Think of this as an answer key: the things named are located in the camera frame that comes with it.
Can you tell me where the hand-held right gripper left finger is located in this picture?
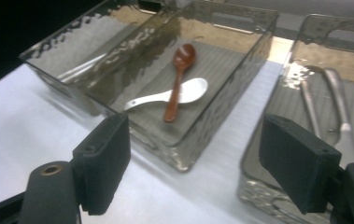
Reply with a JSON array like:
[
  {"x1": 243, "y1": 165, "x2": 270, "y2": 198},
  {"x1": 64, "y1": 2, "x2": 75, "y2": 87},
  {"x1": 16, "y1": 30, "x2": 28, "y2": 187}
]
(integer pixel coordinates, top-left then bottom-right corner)
[{"x1": 71, "y1": 112, "x2": 133, "y2": 217}]

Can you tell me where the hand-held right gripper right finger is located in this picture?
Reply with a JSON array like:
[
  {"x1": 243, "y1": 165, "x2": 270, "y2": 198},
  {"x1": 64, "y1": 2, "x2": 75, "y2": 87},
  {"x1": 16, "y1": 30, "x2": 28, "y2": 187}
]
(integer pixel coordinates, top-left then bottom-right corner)
[{"x1": 258, "y1": 113, "x2": 343, "y2": 216}]

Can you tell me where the steel fork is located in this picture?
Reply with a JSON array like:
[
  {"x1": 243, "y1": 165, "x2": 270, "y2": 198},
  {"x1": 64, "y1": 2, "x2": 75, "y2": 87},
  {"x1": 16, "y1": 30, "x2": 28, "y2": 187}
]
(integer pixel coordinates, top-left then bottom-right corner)
[{"x1": 300, "y1": 78, "x2": 323, "y2": 139}]

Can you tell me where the steel table knife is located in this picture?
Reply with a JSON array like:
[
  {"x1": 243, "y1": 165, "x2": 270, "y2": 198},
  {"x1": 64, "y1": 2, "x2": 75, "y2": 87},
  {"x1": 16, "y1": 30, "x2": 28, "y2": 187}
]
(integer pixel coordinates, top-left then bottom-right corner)
[{"x1": 322, "y1": 67, "x2": 354, "y2": 169}]

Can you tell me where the brown wooden spoon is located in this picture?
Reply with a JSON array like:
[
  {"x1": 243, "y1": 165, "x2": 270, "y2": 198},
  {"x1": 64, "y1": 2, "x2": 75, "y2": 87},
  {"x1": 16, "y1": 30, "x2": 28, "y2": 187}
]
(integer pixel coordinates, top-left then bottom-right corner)
[{"x1": 163, "y1": 43, "x2": 197, "y2": 123}]

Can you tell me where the white ceramic spoon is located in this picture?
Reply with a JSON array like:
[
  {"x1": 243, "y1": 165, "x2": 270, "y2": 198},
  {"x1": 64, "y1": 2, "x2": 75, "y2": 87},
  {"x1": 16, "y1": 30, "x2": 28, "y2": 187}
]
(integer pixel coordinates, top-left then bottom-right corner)
[{"x1": 123, "y1": 77, "x2": 209, "y2": 112}]

